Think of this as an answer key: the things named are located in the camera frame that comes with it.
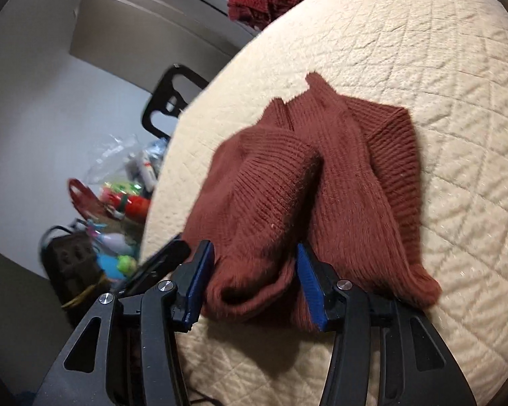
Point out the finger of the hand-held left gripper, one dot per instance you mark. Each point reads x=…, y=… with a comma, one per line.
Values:
x=161, y=262

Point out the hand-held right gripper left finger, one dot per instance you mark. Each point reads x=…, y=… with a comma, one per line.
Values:
x=198, y=287

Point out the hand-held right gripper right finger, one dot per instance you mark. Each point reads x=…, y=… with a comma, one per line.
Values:
x=311, y=287

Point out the rust red knit sweater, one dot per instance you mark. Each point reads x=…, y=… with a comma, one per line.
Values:
x=305, y=169

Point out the blue and green toy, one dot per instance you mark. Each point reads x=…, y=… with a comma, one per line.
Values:
x=116, y=266

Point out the white plastic bottle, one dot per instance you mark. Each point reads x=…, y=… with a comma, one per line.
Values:
x=117, y=243

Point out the red canister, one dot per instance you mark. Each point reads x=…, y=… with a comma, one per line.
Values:
x=136, y=207

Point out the black power strip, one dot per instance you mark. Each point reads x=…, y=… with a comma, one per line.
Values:
x=74, y=262

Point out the clear plastic bag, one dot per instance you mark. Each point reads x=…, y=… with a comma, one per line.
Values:
x=122, y=156

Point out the black chair with cutout back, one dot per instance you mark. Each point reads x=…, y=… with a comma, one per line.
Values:
x=169, y=97

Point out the grey wardrobe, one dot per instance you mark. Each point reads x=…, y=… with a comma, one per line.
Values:
x=161, y=25

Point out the cream quilted table cover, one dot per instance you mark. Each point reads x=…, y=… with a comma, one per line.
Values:
x=448, y=93

